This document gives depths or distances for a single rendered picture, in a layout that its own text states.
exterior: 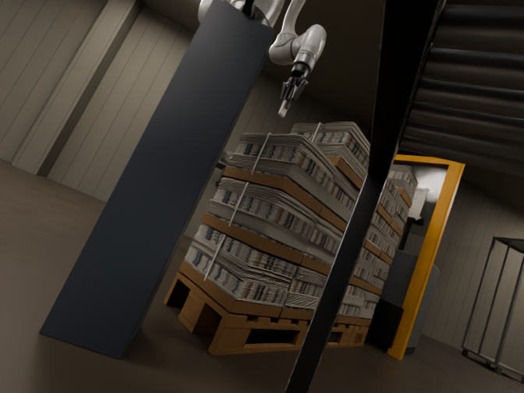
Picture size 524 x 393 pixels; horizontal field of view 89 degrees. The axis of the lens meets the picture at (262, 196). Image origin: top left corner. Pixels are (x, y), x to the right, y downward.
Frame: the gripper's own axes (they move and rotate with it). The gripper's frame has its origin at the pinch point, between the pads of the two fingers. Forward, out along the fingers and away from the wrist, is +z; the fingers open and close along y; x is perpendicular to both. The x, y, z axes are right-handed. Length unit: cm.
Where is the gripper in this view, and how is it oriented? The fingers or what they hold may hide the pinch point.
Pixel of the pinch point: (284, 108)
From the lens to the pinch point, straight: 121.4
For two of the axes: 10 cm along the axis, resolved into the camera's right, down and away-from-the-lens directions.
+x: -6.1, -3.7, -7.0
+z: -4.0, 9.1, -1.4
